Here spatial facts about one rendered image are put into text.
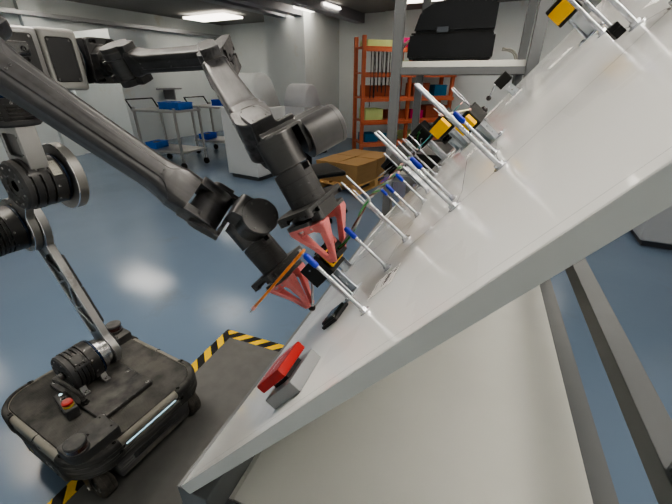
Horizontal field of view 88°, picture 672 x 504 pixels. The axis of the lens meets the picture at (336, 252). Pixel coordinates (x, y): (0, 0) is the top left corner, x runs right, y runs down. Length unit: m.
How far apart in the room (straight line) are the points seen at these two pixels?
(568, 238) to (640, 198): 0.03
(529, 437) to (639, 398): 0.22
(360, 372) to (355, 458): 0.44
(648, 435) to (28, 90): 0.92
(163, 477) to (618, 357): 1.57
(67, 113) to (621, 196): 0.61
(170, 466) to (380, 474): 1.20
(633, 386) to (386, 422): 0.41
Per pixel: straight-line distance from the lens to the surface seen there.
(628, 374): 0.73
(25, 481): 2.03
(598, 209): 0.22
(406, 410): 0.80
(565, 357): 1.04
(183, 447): 1.82
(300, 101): 7.14
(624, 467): 2.02
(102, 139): 0.62
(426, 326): 0.25
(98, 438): 1.61
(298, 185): 0.50
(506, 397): 0.88
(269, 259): 0.62
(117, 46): 1.22
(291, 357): 0.41
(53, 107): 0.63
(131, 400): 1.74
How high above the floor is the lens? 1.41
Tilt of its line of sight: 27 degrees down
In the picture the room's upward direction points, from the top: straight up
